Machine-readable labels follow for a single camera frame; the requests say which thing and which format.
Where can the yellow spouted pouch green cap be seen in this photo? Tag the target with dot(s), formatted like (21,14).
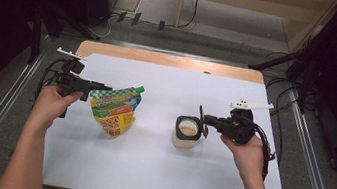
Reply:
(113,110)

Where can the black floor bracket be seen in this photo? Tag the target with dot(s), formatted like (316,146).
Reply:
(136,19)
(121,16)
(161,25)

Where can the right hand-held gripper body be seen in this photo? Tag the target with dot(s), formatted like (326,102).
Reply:
(239,128)

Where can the white paper sheet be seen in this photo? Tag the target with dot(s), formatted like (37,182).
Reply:
(161,174)

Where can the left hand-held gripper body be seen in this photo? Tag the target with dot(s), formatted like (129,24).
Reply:
(72,81)

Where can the person's right hand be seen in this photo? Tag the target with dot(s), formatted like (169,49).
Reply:
(249,160)

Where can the person's left hand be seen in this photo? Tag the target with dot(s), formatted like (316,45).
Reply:
(50,107)

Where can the black tripod stand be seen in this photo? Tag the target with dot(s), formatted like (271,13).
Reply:
(272,61)

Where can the light wooden frame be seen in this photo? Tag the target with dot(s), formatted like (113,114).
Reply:
(237,0)

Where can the clear container with black lid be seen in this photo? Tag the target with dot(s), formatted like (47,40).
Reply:
(186,141)

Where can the black upright stand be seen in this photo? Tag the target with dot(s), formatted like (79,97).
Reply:
(35,41)

